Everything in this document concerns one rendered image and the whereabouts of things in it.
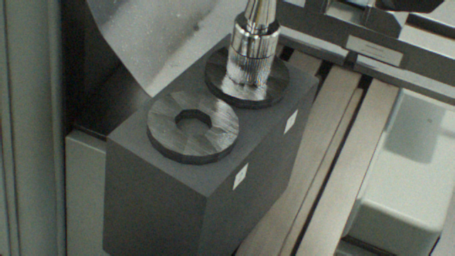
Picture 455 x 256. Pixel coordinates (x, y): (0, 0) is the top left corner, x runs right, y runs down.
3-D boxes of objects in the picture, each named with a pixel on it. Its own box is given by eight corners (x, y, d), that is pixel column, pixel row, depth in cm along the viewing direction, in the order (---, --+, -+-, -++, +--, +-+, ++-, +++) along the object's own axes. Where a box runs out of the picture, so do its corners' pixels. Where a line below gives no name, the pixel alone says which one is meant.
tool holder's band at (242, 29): (263, 51, 74) (264, 43, 73) (223, 30, 75) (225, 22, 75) (288, 30, 77) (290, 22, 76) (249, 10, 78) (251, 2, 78)
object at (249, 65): (254, 93, 78) (263, 51, 74) (216, 72, 79) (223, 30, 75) (278, 71, 81) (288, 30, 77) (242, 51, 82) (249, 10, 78)
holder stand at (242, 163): (288, 188, 96) (324, 69, 82) (188, 308, 82) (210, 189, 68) (210, 143, 100) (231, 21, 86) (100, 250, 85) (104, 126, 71)
